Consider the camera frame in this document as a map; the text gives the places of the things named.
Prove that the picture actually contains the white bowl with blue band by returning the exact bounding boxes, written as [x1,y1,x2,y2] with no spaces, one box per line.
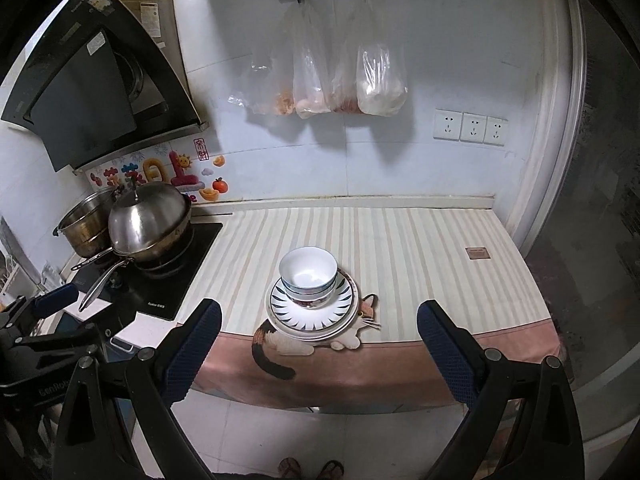
[278,246,339,297]

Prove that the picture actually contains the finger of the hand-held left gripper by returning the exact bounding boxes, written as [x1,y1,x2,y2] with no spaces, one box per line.
[17,323,103,361]
[0,282,81,333]

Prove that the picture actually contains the black glass gas stove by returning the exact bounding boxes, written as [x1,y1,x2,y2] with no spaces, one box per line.
[72,220,224,321]

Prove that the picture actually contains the colourful wall sticker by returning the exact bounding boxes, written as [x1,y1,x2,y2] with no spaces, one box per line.
[87,136,231,207]

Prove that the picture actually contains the black range hood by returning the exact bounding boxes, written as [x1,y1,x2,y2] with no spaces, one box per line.
[0,0,208,173]

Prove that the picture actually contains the striped cat table mat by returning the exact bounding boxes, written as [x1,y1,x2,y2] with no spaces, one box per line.
[190,205,563,413]

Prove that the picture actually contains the clear plastic bag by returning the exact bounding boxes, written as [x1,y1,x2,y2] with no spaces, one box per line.
[356,0,408,116]
[327,57,363,115]
[292,2,333,120]
[230,5,297,116]

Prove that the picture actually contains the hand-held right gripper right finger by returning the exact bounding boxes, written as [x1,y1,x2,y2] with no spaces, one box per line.
[416,299,586,480]

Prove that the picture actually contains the steel domed pan lid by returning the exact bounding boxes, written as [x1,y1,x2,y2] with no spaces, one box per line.
[107,182,193,256]

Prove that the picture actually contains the steel stock pot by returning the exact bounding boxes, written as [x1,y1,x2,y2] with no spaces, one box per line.
[53,189,118,258]

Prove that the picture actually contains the steel frying pan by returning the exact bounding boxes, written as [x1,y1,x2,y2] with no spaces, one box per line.
[70,220,195,313]

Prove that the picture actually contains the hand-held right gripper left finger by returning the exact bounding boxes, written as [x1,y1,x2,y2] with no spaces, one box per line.
[55,298,223,480]

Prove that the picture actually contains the white wall socket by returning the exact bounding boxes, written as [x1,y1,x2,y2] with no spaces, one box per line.
[484,116,508,147]
[460,111,488,144]
[433,108,463,142]

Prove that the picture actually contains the blue leaf pattern plate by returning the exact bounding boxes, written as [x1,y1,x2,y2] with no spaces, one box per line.
[270,269,357,333]

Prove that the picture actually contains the plain white plate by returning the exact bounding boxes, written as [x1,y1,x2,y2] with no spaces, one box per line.
[265,280,361,342]

